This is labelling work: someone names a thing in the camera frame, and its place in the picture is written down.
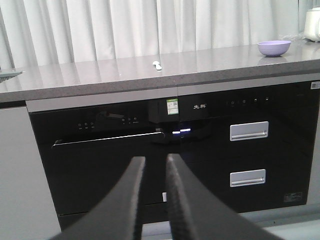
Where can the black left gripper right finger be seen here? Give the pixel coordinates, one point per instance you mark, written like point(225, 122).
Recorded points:
point(196, 214)

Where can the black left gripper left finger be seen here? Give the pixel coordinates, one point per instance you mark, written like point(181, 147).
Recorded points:
point(118, 216)

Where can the mint green plastic spoon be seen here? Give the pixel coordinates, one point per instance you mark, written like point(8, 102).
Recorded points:
point(157, 65)

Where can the purple plastic bowl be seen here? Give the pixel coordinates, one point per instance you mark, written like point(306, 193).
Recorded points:
point(274, 48)

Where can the black built-in dishwasher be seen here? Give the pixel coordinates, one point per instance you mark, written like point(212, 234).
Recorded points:
point(86, 149)

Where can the black disinfection cabinet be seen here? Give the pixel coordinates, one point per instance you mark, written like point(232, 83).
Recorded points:
point(286, 154)

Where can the green energy label sticker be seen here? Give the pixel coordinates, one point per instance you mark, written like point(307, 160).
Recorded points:
point(172, 106)

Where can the grey stone countertop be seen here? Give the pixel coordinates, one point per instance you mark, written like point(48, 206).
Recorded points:
point(208, 70)

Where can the white curtain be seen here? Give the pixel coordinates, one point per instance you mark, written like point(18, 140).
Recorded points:
point(44, 32)

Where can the white blender appliance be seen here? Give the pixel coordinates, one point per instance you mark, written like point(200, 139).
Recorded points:
point(312, 22)

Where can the lower silver drawer handle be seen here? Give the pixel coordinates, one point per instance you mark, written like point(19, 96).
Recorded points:
point(247, 178)

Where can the silver drawer handle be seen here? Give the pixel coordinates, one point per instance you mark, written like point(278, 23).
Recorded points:
point(247, 178)
point(249, 131)

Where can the upper silver drawer handle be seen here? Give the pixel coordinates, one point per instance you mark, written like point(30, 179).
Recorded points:
point(249, 131)

